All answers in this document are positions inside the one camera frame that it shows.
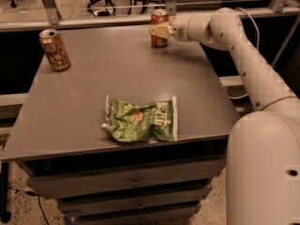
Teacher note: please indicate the red coke can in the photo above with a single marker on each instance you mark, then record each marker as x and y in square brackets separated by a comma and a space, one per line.
[159, 16]

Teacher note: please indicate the bottom grey drawer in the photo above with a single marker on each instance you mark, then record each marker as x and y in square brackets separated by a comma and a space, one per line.
[143, 216]

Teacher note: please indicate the middle grey drawer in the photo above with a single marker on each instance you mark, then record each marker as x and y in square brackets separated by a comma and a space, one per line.
[135, 200]

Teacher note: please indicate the metal railing frame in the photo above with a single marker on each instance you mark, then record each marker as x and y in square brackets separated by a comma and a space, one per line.
[31, 11]

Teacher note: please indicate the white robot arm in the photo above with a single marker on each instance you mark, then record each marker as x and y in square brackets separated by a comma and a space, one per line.
[263, 152]

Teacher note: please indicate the top grey drawer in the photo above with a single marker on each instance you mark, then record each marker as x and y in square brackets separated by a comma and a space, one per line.
[128, 177]

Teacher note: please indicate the grey drawer cabinet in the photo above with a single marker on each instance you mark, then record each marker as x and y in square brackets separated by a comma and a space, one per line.
[59, 128]

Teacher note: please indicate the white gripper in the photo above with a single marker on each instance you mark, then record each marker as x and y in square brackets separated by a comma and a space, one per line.
[178, 28]

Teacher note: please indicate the gold soda can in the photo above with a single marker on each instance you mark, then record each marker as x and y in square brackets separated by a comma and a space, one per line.
[54, 49]

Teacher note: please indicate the grey drawer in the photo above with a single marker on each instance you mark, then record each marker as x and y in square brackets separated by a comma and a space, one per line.
[143, 216]
[128, 177]
[135, 200]

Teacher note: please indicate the green jalapeno chip bag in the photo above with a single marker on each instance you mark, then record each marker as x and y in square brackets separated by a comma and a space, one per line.
[153, 122]

